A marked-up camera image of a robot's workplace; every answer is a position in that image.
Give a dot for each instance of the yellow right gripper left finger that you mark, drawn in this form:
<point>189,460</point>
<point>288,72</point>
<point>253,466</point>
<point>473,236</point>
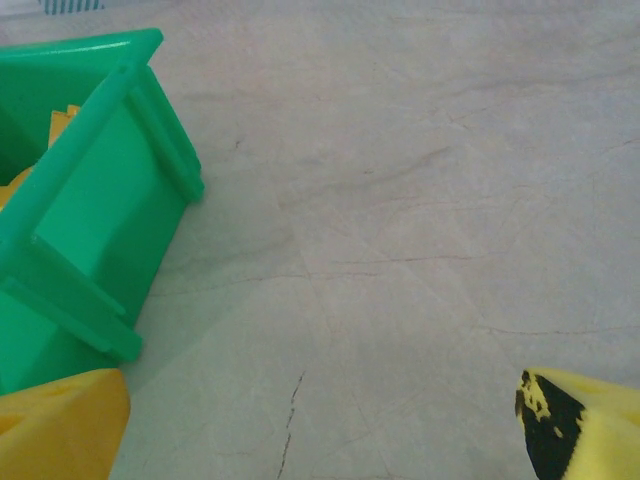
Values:
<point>60,430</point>

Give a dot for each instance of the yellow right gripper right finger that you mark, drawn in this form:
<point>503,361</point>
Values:
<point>605,435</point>

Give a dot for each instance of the yellow oval 120 lego brick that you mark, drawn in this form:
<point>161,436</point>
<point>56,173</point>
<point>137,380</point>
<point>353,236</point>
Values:
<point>62,125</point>

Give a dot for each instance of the green plastic bin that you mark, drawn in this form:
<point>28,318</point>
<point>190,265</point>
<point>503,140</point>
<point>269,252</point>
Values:
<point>100,210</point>

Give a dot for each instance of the checked pastel backdrop panel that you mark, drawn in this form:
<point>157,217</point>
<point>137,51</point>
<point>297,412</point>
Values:
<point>70,4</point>

